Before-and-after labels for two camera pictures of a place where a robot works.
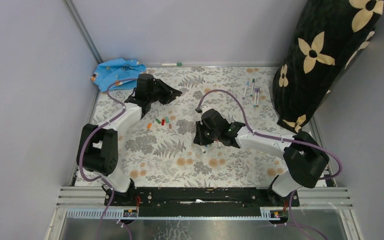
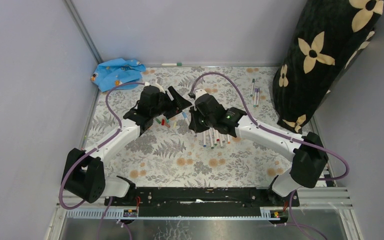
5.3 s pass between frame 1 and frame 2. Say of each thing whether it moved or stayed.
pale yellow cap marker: moved
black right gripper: moved
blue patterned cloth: stayed
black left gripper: moved
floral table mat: stayed
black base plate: stayed
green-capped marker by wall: stayed
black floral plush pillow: stayed
